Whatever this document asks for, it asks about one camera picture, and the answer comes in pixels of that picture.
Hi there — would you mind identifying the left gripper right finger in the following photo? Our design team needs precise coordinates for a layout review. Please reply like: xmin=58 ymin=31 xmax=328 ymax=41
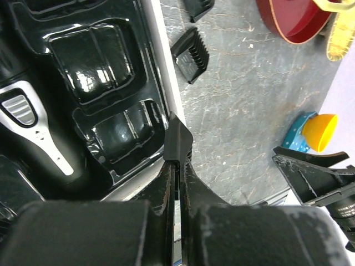
xmin=180 ymin=160 xmax=350 ymax=265

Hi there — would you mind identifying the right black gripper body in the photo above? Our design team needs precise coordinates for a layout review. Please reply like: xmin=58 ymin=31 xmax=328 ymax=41
xmin=316 ymin=166 xmax=354 ymax=252

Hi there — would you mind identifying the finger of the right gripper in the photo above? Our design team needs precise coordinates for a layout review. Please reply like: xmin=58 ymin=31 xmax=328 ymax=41
xmin=272 ymin=146 xmax=348 ymax=205

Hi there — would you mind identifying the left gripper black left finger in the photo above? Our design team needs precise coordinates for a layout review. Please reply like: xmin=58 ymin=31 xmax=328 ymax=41
xmin=1 ymin=162 xmax=176 ymax=265

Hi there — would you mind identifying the black comb guard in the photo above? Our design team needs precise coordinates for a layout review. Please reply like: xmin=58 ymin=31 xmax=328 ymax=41
xmin=170 ymin=27 xmax=210 ymax=84
xmin=163 ymin=111 xmax=194 ymax=165
xmin=183 ymin=0 xmax=215 ymax=23

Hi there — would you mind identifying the black silver hair clipper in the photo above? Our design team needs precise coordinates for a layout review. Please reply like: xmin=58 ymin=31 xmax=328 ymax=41
xmin=1 ymin=47 xmax=90 ymax=194

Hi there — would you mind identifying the white clipper kit box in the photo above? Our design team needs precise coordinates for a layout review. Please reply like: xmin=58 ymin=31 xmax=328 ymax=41
xmin=1 ymin=1 xmax=184 ymax=210

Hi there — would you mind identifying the blue dotted plate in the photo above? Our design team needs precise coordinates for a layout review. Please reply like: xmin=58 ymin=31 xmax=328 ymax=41
xmin=281 ymin=111 xmax=318 ymax=153

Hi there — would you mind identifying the orange bowl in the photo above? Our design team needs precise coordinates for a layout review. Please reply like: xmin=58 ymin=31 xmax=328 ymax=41
xmin=301 ymin=114 xmax=338 ymax=152

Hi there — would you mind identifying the woven bamboo tray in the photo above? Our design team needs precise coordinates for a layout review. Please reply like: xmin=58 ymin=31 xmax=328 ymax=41
xmin=326 ymin=9 xmax=354 ymax=62

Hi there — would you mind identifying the red round plate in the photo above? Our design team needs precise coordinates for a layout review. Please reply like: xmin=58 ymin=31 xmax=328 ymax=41
xmin=256 ymin=0 xmax=332 ymax=45

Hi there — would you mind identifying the yellow-green mug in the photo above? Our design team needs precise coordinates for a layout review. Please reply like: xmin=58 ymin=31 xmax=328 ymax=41
xmin=313 ymin=0 xmax=354 ymax=13

